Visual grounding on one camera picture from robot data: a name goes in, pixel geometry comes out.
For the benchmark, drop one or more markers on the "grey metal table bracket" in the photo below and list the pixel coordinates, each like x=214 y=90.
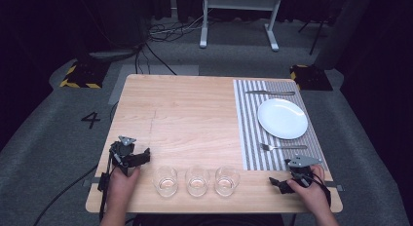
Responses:
x=91 y=182
x=336 y=186

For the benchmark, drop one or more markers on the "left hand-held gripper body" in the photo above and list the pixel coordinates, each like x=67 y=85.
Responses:
x=122 y=152

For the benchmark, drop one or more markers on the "silver fork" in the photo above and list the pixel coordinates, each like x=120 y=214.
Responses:
x=282 y=147

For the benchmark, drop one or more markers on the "white metal stand frame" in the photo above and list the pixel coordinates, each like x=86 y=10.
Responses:
x=240 y=2

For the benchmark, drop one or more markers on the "person's left hand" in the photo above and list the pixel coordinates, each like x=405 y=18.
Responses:
x=121 y=187

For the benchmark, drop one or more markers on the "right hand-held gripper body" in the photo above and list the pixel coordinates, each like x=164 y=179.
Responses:
x=302 y=169

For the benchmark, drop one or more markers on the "black tripod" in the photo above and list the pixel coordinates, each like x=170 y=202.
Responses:
x=316 y=37

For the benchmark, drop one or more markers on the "person's dark clothing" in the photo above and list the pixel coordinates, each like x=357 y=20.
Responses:
x=207 y=220

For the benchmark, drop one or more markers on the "clear drinking glass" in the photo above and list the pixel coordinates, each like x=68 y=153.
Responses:
x=165 y=183
x=226 y=182
x=197 y=183

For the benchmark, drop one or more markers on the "white round plate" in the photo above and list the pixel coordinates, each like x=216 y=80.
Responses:
x=282 y=119

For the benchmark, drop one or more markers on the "black yellow striped base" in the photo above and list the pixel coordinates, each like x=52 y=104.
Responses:
x=86 y=75
x=311 y=78

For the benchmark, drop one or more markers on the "silver table knife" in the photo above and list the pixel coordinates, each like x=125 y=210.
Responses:
x=269 y=93

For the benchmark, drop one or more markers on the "person's right hand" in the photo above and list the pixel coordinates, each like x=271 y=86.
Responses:
x=311 y=195

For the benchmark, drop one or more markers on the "grey striped placemat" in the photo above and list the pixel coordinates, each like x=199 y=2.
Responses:
x=250 y=128

